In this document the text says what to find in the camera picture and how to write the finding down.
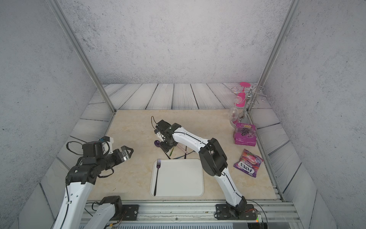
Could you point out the clear wine glass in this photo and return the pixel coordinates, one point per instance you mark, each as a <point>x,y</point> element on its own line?
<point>234,114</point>

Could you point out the aluminium left corner post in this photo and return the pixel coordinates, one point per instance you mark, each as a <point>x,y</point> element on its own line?
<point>62,20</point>

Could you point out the aluminium front rail frame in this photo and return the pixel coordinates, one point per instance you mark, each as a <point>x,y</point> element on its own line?
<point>199,214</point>

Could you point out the dark purple fork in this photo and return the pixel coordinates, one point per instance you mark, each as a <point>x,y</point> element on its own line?
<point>158,165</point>

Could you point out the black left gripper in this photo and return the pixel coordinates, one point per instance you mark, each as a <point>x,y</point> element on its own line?
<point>119,158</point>

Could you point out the aluminium corner post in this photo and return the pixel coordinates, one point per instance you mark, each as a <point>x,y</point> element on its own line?
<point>275,50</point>
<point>62,20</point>

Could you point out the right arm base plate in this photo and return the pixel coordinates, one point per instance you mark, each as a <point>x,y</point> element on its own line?
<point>226,212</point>

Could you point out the blue fork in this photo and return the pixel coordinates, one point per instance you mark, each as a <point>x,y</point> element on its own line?
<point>183,156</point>

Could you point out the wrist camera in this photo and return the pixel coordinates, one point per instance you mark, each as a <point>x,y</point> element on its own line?
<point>99,148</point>
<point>161,127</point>

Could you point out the magenta candy box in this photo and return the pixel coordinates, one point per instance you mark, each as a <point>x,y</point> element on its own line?
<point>245,134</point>

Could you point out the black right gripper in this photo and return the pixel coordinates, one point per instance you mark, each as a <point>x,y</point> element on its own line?
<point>164,147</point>

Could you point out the silver spoon pink handle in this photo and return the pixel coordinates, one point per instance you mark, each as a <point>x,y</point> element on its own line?
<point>181,148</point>

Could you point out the aluminium right corner post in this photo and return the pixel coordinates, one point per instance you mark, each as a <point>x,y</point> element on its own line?
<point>275,50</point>

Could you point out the dark purple spoon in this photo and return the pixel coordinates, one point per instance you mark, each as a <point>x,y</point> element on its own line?
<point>157,143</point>

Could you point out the white rectangular tray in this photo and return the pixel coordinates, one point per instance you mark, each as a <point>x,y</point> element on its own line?
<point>178,178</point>

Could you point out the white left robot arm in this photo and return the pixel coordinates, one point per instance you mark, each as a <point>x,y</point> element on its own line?
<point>78,185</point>

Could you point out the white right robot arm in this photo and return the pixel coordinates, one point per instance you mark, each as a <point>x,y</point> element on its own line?
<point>212,157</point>

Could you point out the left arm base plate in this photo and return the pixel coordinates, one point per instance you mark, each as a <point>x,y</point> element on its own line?
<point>125,213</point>

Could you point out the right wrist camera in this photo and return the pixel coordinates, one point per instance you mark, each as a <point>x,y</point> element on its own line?
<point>161,127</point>

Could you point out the pink wine glass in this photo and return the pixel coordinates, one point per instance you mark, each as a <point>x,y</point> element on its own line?
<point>241,94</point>

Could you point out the purple Fox's candy bag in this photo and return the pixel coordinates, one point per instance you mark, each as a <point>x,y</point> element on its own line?
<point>249,163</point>

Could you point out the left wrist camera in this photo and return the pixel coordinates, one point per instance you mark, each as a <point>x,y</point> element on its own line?
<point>99,148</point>

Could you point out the metal glass rack stand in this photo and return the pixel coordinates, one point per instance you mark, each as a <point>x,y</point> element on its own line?
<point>249,94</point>

